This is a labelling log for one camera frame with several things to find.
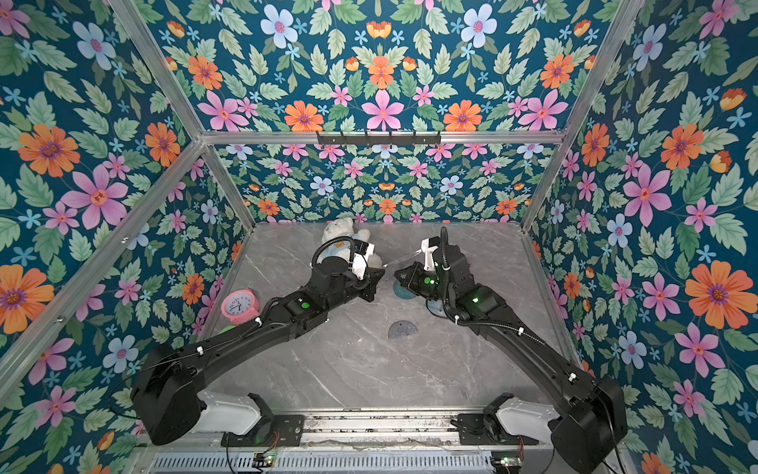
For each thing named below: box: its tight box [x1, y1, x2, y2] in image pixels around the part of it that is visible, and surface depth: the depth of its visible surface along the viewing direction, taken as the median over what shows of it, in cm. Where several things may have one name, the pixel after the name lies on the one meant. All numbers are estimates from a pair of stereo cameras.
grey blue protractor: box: [387, 319, 419, 340], surface depth 93 cm
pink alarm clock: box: [221, 288, 261, 326], surface depth 95 cm
